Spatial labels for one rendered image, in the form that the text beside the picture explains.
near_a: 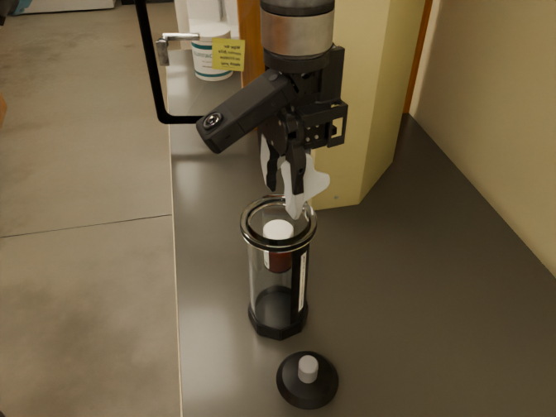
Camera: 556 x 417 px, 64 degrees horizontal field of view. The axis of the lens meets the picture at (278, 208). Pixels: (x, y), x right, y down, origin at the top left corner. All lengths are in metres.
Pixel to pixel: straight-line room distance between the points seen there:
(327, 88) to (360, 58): 0.30
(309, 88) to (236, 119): 0.09
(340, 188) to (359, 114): 0.17
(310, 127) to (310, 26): 0.12
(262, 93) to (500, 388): 0.56
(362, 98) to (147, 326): 1.43
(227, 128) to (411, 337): 0.48
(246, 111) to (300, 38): 0.09
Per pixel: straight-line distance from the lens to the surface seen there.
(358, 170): 0.94
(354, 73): 0.83
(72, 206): 2.68
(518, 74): 1.06
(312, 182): 0.55
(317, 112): 0.51
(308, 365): 0.66
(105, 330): 2.03
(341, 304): 0.81
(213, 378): 0.73
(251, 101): 0.49
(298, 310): 0.72
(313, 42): 0.46
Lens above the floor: 1.58
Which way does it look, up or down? 41 degrees down
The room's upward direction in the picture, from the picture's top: straight up
